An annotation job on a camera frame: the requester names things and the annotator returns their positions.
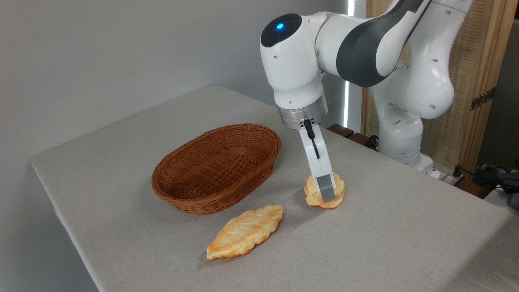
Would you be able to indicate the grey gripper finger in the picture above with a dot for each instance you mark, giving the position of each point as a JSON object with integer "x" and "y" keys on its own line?
{"x": 327, "y": 187}

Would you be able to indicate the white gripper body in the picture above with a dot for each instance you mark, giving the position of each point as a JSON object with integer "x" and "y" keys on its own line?
{"x": 320, "y": 158}

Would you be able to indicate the round golden bread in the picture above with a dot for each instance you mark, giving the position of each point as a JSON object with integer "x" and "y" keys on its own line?
{"x": 312, "y": 196}

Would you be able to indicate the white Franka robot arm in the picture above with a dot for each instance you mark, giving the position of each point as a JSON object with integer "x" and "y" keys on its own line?
{"x": 417, "y": 81}

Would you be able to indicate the leaf-shaped golden bread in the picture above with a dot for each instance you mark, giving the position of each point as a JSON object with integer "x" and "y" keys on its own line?
{"x": 245, "y": 231}

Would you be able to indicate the brown wicker oval basket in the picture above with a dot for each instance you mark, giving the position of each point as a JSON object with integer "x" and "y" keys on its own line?
{"x": 215, "y": 170}

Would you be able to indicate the grey linen tablecloth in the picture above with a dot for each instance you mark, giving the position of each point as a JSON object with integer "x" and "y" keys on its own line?
{"x": 365, "y": 243}

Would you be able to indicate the black power plug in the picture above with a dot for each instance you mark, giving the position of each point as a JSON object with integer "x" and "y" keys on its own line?
{"x": 457, "y": 172}

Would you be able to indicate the metal screen hinge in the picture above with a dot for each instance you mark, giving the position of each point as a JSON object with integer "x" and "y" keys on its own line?
{"x": 482, "y": 98}

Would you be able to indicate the dark grey bag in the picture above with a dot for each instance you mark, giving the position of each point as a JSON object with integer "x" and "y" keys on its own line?
{"x": 505, "y": 182}

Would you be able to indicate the wooden bamboo folding screen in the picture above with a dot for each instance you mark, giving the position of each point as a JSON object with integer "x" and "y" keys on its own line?
{"x": 476, "y": 52}

